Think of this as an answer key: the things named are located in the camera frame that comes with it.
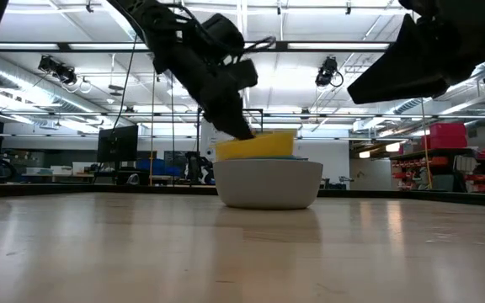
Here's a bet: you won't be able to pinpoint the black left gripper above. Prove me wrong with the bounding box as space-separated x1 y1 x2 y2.
152 40 260 141

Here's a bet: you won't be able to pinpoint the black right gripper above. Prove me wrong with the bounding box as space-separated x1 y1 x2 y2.
347 0 485 105

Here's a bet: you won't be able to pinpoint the yellow bowl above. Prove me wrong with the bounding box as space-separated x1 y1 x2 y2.
215 129 298 162

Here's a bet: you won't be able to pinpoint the storage shelf with red parts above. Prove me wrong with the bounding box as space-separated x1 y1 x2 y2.
389 146 485 194

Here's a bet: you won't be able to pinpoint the grey bowl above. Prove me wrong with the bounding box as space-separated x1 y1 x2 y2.
212 158 324 210

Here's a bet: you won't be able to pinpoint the red storage bin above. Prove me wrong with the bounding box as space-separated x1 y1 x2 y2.
428 122 469 150

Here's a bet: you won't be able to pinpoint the blue background bins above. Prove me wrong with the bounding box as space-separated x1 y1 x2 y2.
136 158 183 178

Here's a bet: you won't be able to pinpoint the black computer monitor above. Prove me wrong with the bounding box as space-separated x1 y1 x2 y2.
96 125 140 165

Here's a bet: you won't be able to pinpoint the black overhead rig camera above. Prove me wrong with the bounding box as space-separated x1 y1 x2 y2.
37 55 78 86
314 56 345 88

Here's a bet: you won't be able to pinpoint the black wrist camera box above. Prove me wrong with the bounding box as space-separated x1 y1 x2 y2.
200 13 248 58

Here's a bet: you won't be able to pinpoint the black hanging cable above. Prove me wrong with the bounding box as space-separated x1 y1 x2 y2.
111 33 139 132

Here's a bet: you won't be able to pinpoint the black aluminium table frame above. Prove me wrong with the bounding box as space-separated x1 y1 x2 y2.
0 181 485 209

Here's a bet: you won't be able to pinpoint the black overhead frame bar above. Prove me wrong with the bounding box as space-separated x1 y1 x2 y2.
0 40 395 54

